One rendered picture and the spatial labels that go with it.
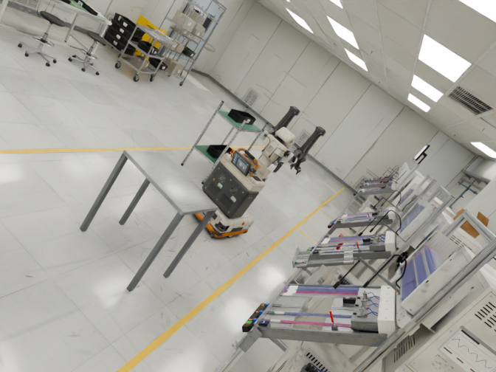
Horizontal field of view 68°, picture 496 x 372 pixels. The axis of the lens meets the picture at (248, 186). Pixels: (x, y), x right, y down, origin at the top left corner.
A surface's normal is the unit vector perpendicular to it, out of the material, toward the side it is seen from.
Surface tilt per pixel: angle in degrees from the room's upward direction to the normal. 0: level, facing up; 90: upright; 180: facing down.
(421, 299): 90
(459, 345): 90
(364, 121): 90
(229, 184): 90
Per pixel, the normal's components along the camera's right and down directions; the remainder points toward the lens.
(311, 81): -0.37, 0.11
